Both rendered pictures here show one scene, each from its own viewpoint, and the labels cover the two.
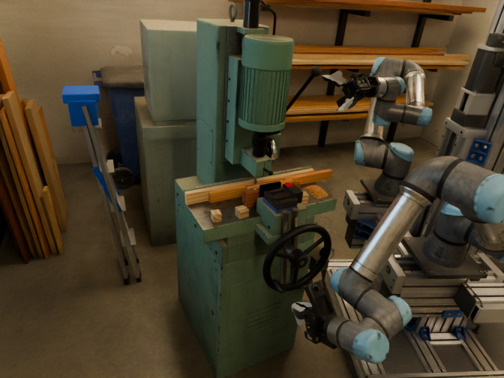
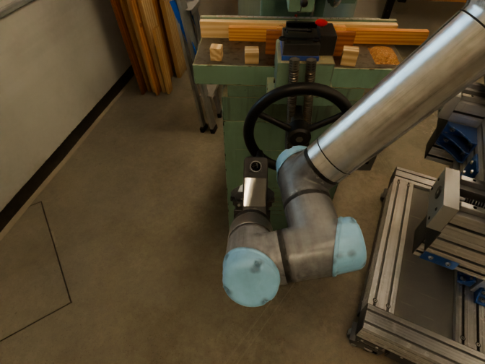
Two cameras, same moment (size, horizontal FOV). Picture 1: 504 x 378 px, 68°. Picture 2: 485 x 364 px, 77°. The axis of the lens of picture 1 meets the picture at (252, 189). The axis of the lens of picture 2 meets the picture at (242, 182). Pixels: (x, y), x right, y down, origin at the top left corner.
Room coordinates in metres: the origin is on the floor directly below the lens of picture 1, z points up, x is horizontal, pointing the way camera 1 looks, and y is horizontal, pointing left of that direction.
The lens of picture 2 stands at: (0.45, -0.40, 1.32)
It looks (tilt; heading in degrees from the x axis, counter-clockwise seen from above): 48 degrees down; 33
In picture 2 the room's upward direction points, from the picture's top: straight up
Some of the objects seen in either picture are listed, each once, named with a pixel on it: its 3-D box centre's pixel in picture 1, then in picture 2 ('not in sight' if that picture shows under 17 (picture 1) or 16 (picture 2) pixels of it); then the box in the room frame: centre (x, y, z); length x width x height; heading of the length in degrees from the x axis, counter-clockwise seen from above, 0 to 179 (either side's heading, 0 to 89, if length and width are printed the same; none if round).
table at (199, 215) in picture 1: (268, 211); (296, 67); (1.26, -0.07, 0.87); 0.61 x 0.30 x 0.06; 120
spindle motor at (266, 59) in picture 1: (265, 83); not in sight; (1.35, -0.02, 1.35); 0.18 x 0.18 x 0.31
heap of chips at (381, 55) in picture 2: (316, 190); (385, 53); (1.40, -0.28, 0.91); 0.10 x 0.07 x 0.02; 30
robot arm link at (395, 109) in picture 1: (387, 112); not in sight; (1.52, -0.53, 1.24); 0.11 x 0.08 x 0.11; 76
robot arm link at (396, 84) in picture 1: (389, 87); not in sight; (1.52, -0.52, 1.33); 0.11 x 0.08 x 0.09; 120
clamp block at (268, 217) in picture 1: (280, 213); (301, 67); (1.18, -0.12, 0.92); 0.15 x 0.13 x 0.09; 120
